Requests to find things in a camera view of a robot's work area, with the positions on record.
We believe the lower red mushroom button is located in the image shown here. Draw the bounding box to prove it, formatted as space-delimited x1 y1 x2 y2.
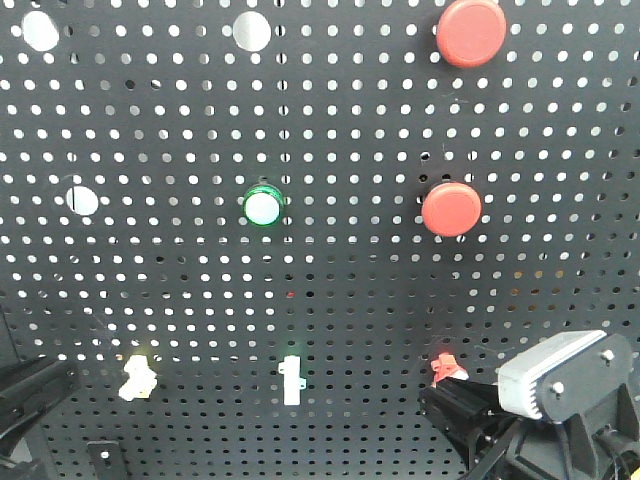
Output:
421 182 482 237

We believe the green illuminated push button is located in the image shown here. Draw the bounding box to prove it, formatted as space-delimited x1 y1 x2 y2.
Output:
242 184 284 226

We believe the upper red mushroom button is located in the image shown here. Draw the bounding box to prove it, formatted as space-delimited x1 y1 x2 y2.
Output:
436 0 507 68

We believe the white green-lit selector switch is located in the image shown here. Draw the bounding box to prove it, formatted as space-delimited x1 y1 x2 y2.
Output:
278 355 307 406

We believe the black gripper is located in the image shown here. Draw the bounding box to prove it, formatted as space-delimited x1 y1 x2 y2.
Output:
418 333 639 479

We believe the left black clamp bracket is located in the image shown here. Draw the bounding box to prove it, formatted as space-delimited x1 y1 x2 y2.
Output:
87 440 128 480

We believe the yellow lit selector switch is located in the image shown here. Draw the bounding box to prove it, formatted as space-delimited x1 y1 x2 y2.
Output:
118 355 158 402

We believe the red lit selector switch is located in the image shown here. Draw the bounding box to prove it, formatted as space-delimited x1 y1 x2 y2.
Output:
430 353 469 386

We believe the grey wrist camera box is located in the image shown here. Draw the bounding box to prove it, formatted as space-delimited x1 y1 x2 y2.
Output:
496 329 609 421

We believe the black perforated pegboard panel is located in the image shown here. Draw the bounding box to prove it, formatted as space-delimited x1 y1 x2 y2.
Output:
1 1 639 479

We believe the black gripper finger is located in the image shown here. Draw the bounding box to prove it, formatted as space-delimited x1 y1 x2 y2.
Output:
1 357 79 457

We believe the red mushroom button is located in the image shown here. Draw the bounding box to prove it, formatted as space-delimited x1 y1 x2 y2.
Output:
421 182 482 237
436 0 507 68

